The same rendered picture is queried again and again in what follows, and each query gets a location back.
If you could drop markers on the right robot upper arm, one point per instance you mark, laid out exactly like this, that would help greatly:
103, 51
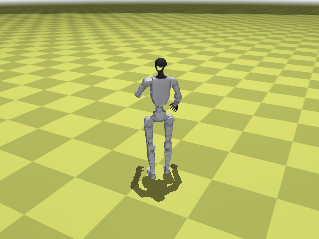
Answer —
176, 88

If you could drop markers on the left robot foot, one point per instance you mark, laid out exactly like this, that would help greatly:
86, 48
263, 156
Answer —
153, 176

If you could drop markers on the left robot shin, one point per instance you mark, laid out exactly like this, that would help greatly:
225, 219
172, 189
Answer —
151, 159

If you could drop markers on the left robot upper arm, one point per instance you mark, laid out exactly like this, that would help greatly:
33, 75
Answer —
145, 83

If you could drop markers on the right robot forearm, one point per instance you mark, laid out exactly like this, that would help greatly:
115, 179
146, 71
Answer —
176, 101

